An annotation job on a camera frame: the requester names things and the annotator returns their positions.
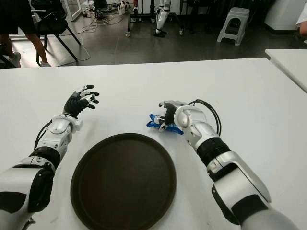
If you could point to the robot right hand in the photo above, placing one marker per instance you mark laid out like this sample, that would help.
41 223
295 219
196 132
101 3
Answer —
171 111

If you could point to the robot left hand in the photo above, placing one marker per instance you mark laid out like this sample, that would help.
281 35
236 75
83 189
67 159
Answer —
73 104

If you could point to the blue Oreo packet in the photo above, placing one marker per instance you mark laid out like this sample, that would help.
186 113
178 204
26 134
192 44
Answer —
153 122

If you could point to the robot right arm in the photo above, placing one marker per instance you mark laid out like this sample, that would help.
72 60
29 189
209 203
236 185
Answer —
201 129

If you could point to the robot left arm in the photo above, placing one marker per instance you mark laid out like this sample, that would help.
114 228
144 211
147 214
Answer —
57 127

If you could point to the black chair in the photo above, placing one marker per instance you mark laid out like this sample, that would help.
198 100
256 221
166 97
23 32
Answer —
54 25

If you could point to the round dark brown tray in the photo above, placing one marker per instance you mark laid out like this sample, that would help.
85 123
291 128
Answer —
123 182

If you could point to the white framed panel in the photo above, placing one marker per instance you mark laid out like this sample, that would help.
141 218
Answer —
74 12

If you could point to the white humanoid robot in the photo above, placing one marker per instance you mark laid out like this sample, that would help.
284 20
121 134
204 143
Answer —
160 18

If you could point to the person in black shorts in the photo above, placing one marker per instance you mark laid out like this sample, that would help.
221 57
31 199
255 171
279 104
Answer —
14 14

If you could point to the white plastic stool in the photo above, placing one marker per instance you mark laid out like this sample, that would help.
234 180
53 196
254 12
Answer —
233 14

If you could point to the white side table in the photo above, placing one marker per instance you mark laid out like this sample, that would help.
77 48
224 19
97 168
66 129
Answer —
291 62

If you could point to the white cabinet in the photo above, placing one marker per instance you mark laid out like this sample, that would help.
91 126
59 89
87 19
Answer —
283 14

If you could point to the person in white shirt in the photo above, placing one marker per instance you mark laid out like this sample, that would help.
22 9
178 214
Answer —
302 21

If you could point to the black wheeled metal frame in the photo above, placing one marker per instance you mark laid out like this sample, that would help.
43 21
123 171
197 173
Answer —
128 21

